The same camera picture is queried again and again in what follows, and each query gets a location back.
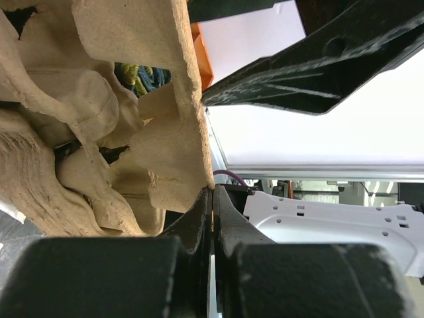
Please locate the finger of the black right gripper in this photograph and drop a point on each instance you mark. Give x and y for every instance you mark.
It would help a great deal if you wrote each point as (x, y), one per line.
(205, 10)
(317, 73)

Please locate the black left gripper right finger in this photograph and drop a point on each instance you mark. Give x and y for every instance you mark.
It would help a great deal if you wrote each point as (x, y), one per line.
(257, 277)

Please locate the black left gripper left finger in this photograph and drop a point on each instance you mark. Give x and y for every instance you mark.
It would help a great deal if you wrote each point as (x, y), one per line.
(163, 276)

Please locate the cardboard cup carrier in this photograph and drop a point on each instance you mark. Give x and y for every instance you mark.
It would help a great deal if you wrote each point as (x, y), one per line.
(81, 155)

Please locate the orange compartment tray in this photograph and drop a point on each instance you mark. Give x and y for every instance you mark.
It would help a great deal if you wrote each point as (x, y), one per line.
(203, 61)

